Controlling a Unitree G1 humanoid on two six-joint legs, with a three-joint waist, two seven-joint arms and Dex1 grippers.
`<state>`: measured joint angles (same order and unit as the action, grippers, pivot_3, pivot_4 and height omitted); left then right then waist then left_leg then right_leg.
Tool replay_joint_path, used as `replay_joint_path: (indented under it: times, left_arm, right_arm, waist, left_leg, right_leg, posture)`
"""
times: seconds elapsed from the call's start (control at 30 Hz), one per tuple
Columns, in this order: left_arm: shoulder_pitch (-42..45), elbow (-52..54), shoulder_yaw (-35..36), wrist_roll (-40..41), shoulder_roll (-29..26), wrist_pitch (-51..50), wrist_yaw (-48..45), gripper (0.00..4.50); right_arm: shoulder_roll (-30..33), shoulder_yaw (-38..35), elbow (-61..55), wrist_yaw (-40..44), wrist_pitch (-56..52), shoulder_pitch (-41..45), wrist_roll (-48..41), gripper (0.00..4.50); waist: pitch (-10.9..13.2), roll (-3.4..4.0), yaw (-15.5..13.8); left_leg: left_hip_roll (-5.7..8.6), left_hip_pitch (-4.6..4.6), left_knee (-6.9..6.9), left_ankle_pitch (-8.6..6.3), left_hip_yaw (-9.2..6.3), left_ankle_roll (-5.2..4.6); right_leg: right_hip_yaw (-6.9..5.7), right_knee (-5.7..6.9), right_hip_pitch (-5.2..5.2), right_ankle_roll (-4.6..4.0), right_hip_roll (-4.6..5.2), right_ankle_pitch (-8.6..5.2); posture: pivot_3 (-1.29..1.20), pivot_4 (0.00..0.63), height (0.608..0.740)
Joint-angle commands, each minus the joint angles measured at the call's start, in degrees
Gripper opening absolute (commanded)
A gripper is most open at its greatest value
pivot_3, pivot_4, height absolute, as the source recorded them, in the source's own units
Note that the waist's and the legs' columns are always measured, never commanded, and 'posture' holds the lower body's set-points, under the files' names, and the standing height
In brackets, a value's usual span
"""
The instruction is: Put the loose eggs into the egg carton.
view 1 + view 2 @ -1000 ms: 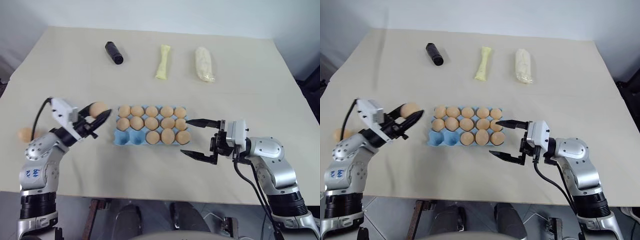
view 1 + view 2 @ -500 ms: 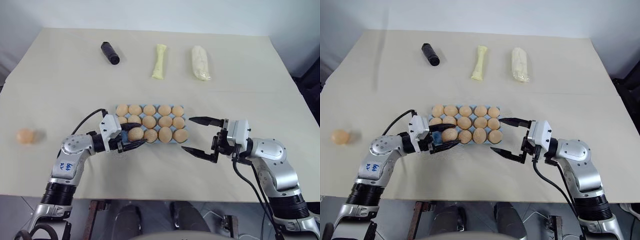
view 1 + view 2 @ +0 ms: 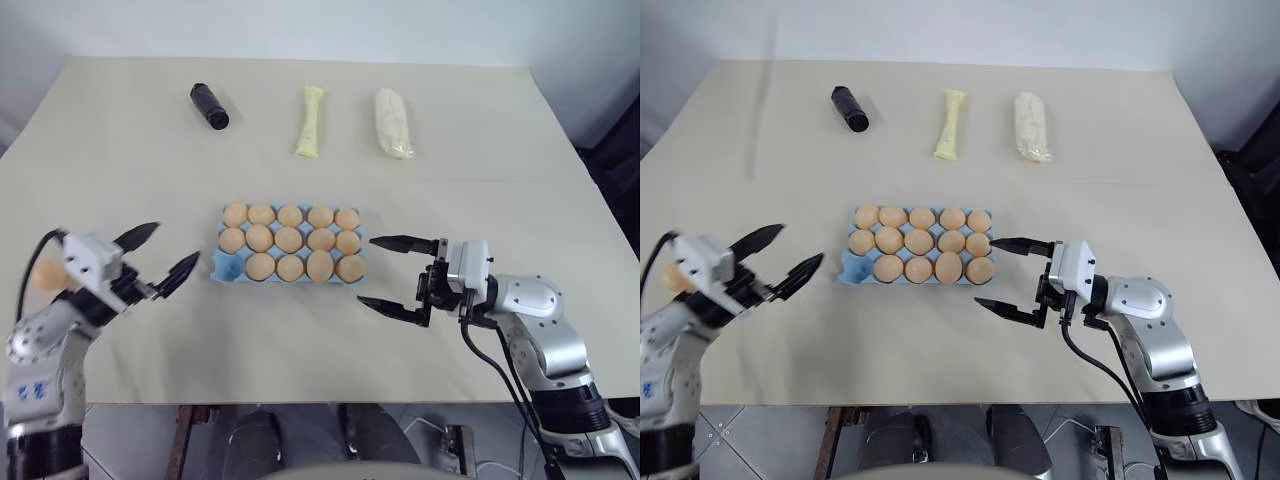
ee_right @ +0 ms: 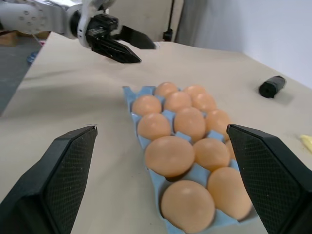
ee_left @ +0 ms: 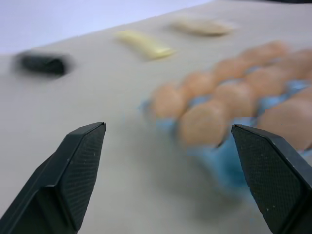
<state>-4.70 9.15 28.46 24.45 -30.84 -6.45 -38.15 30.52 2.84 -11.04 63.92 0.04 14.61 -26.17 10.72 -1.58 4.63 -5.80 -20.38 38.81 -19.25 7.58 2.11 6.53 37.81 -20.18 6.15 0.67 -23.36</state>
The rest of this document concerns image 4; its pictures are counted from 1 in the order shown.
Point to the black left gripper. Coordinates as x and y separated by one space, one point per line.
102 26

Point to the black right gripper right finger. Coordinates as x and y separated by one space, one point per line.
275 180

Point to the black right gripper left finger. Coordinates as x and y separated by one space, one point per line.
44 185

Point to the brown egg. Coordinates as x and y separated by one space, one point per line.
228 192
147 104
230 149
166 88
204 102
211 154
187 206
195 89
178 101
189 123
153 125
169 156
218 123

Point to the blue egg tray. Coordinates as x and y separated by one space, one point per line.
128 96

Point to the pale yellow object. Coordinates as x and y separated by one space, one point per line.
306 143

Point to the beige table cloth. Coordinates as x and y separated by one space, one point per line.
73 97

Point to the black cylindrical roll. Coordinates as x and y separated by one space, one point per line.
271 86

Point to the small blue object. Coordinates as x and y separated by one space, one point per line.
31 57

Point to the brown cardboard box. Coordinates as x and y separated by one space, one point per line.
7 37

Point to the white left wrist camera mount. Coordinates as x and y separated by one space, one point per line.
84 19

